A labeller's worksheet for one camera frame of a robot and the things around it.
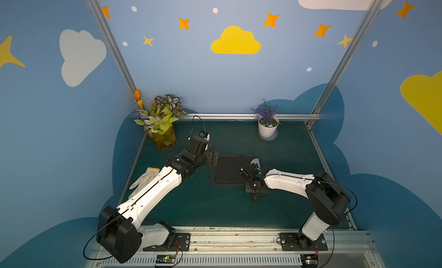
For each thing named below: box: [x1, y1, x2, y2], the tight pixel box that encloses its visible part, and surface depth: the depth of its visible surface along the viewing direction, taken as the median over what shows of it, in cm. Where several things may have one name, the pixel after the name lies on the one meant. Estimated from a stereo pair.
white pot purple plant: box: [249, 98, 283, 141], surface depth 110 cm
